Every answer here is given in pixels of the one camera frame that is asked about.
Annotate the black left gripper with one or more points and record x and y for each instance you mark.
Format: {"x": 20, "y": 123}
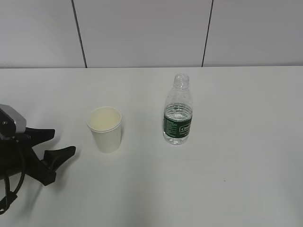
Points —
{"x": 17, "y": 156}

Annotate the white paper cup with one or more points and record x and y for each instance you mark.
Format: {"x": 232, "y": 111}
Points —
{"x": 105, "y": 126}

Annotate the clear green-label water bottle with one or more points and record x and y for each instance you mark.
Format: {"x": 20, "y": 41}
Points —
{"x": 178, "y": 111}

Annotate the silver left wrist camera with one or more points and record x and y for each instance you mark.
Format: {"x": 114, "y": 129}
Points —
{"x": 11, "y": 122}

